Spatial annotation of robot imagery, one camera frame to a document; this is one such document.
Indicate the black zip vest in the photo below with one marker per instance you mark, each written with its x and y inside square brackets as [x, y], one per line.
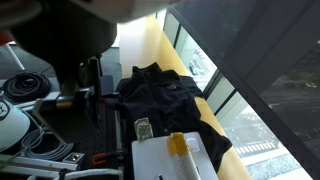
[160, 100]

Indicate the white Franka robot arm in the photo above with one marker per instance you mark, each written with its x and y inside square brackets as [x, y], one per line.
[66, 36]

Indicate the yellow small block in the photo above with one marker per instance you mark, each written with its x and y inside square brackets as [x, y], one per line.
[178, 146]

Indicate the white plastic cutting board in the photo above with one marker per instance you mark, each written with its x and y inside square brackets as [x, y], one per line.
[150, 161]

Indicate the dark mesh roller shade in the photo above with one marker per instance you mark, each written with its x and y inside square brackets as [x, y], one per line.
[295, 100]
[206, 26]

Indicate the white woven fabric roll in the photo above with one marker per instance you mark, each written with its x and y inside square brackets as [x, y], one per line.
[90, 174]

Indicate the silver aluminium extrusion rails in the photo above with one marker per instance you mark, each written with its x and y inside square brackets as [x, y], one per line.
[36, 165]

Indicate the white cap with logo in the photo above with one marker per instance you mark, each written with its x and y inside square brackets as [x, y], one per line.
[11, 126]

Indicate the red chair white leg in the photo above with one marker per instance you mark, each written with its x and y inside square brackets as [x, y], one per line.
[10, 50]

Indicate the black perforated metal rail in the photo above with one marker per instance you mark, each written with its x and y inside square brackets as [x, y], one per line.
[106, 126]

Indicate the dark window frame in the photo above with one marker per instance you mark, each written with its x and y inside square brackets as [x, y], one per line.
[250, 83]

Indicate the silver metal bracket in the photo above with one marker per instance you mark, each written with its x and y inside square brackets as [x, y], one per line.
[74, 157]

